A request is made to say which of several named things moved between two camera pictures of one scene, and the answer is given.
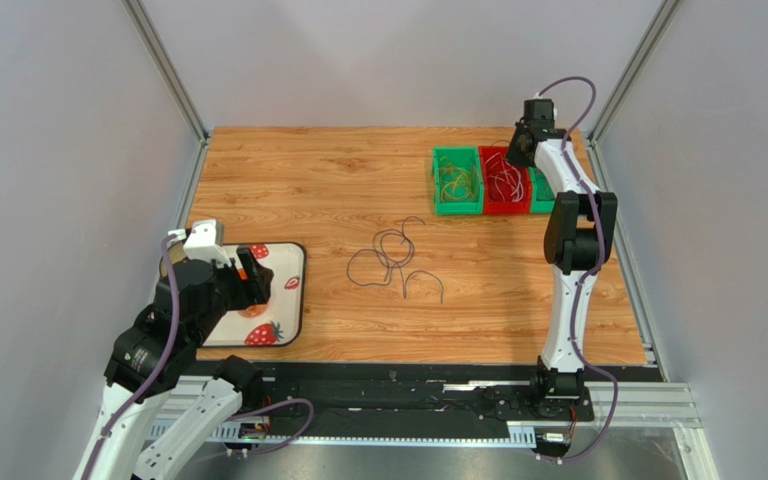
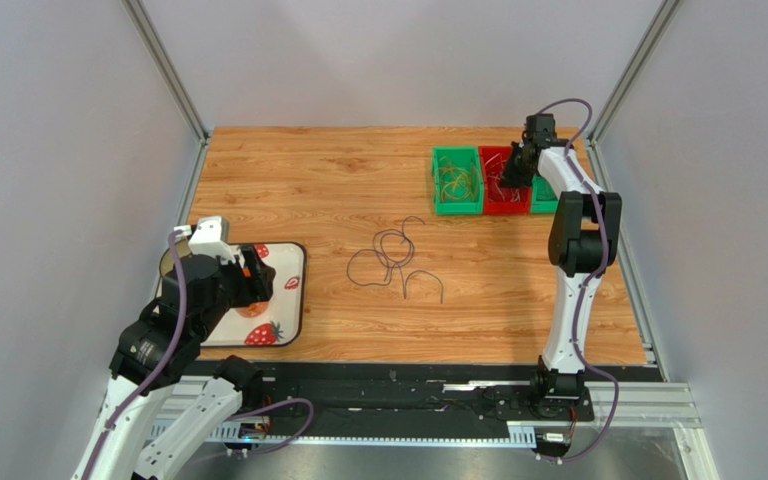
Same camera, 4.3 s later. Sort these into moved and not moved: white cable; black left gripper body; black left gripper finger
Moved: white cable
Not moved: black left gripper body; black left gripper finger
